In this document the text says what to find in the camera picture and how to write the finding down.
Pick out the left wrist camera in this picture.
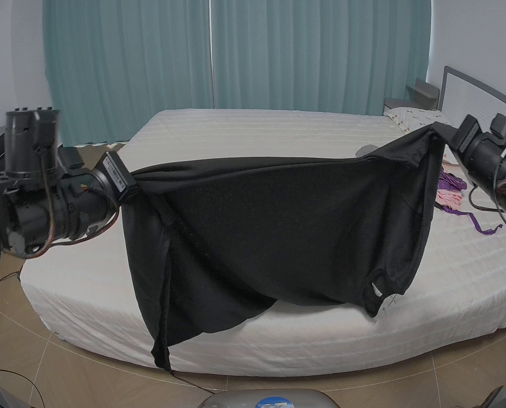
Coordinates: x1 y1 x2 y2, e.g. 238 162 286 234
57 145 86 173

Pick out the pink garment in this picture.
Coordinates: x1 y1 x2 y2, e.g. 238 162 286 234
436 187 464 211

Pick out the white printed pillow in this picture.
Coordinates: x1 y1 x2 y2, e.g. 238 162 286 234
382 107 453 133

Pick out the black cable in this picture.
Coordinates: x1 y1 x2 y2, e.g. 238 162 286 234
467 185 506 241
168 368 215 395
0 270 22 290

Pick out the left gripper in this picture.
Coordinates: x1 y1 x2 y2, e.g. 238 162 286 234
53 151 137 239

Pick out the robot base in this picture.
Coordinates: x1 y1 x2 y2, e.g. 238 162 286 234
198 389 336 408

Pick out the grey bedside table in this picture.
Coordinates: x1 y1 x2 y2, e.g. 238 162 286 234
384 78 441 116

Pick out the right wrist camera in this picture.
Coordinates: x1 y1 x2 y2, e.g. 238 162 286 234
491 113 506 143

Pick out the purple satin garment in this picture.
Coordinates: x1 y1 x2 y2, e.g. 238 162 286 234
438 166 503 237

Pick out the blue-green curtain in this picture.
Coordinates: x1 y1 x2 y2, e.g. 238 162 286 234
42 0 214 145
211 0 432 116

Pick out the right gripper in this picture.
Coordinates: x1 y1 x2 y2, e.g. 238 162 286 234
450 115 506 179

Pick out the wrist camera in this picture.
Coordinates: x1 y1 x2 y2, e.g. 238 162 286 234
491 113 506 143
57 145 86 173

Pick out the black T-shirt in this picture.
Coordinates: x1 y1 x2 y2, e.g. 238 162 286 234
123 126 445 372

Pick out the bed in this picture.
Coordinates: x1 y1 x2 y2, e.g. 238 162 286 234
18 65 506 377

